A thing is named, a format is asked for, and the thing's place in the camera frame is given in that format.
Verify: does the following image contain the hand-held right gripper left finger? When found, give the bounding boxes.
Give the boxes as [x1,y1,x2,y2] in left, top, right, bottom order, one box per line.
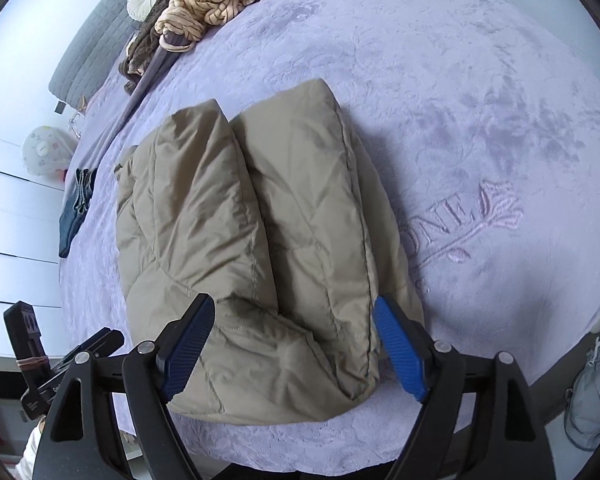
[32,294,216,480]

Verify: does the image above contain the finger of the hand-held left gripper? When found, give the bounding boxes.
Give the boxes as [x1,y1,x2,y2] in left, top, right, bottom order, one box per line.
[54,328,126,376]

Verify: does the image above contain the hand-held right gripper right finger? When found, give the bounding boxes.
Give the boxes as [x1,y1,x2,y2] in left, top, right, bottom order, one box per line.
[374,294,552,480]

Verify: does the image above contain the beige puffer jacket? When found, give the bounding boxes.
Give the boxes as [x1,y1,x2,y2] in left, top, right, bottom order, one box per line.
[114,78,427,419]

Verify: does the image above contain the person's left forearm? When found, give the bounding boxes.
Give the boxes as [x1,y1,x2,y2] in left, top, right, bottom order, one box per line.
[14,416,49,480]

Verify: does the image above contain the white wardrobe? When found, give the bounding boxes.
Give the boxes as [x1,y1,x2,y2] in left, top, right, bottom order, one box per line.
[0,131,81,361]

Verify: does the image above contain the blue denim jeans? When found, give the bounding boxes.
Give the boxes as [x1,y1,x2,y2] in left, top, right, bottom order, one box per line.
[58,167,99,259]

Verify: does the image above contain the light grey backpack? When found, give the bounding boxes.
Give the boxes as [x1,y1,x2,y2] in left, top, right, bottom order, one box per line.
[563,321,600,454]

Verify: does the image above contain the lavender plush blanket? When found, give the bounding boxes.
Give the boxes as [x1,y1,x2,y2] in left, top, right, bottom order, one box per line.
[57,0,600,477]

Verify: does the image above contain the brown fuzzy blanket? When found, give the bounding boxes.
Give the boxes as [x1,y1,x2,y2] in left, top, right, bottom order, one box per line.
[119,0,192,96]

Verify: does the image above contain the grey quilted headboard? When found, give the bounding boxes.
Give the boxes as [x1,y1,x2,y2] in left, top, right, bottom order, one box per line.
[47,0,187,107]

